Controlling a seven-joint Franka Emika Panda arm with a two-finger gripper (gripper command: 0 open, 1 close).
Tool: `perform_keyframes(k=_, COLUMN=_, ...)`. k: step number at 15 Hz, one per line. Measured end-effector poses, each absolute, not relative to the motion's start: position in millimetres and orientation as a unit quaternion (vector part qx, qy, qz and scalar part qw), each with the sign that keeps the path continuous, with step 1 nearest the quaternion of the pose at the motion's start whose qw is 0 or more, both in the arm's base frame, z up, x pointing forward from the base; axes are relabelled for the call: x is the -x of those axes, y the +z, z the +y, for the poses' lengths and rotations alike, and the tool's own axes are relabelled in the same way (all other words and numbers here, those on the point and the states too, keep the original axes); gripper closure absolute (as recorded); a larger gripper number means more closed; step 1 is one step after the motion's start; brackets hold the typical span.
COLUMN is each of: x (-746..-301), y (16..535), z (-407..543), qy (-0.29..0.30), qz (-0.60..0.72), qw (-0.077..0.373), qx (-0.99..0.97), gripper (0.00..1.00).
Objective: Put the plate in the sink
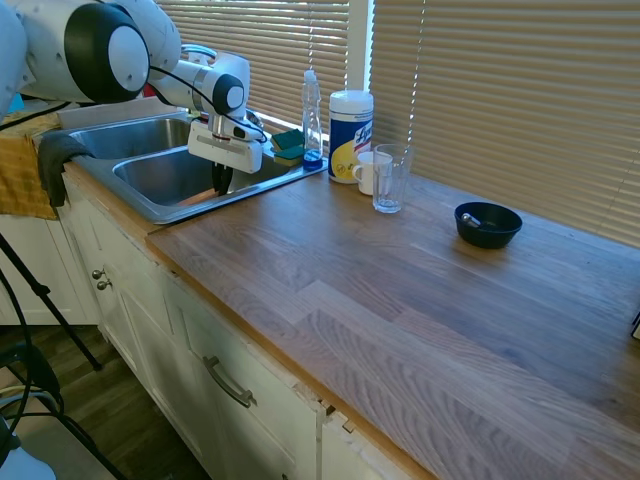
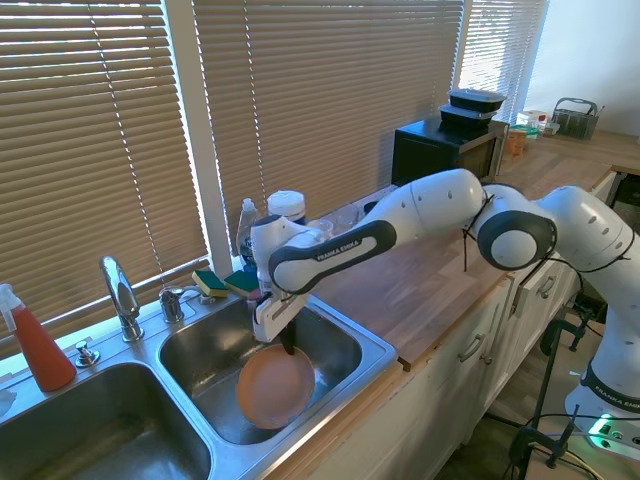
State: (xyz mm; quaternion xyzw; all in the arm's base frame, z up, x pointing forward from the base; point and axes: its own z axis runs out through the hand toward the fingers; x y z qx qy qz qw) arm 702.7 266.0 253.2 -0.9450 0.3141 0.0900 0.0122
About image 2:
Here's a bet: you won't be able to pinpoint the white wipes canister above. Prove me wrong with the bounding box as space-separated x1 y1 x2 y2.
266 189 308 227

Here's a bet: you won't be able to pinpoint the black clamp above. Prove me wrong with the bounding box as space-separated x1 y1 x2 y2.
539 304 610 357

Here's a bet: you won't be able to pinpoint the black food container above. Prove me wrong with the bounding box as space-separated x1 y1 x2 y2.
447 88 508 111
438 103 497 133

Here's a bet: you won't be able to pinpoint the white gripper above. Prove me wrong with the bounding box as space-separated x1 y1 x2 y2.
252 293 309 357

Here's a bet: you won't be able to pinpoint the dark built-in appliance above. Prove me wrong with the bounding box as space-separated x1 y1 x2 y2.
611 169 640 222

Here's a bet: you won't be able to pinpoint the clear dish soap bottle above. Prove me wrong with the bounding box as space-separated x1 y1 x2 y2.
234 197 261 272

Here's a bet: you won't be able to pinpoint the clear tub green lid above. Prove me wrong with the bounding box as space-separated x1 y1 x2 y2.
516 109 550 137

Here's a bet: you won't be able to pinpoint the black toaster oven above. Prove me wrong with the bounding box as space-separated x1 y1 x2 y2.
391 118 511 188

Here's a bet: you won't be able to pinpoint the black clamp stand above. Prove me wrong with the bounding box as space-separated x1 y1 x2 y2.
509 319 584 470

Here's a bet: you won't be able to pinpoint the narrow white window blind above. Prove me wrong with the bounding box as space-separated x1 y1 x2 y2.
457 0 550 124

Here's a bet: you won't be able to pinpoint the clear plastic cups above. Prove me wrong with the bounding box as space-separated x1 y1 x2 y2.
313 205 374 242

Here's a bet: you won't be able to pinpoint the white kitchen cabinets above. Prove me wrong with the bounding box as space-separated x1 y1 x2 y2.
279 252 594 480

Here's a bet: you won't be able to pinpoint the grey cutlery caddy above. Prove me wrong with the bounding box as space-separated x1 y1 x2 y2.
550 97 603 141

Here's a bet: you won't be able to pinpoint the yellow green sponge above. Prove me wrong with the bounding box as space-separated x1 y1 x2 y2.
223 269 261 297
191 269 231 300

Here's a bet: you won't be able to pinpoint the red spray bottle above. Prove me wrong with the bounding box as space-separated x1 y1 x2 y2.
0 283 78 393

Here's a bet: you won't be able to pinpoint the orange round plate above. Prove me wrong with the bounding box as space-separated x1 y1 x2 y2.
235 344 317 430

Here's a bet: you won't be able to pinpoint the chrome kitchen faucet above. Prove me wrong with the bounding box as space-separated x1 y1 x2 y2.
99 255 146 343

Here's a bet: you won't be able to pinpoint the stainless steel double sink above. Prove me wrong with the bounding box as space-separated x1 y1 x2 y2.
0 293 399 480

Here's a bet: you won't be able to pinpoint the small chrome sink knob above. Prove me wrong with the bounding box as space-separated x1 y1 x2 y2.
74 340 101 369

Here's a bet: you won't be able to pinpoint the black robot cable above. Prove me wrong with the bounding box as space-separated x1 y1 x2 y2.
460 193 632 275

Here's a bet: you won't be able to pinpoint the wide beige window blind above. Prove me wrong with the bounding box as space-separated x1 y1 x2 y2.
0 0 212 359

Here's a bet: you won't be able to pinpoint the orange box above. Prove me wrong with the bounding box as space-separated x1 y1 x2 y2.
506 127 529 157

